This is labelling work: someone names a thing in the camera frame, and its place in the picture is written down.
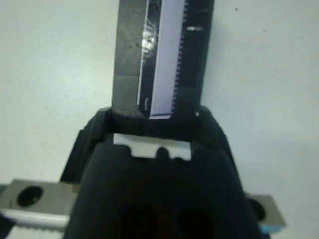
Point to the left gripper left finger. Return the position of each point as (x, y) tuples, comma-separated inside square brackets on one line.
[(84, 149)]

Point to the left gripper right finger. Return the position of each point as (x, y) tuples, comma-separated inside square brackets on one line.
[(214, 139)]

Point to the black glossy box lid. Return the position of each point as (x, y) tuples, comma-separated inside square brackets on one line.
[(129, 62)]

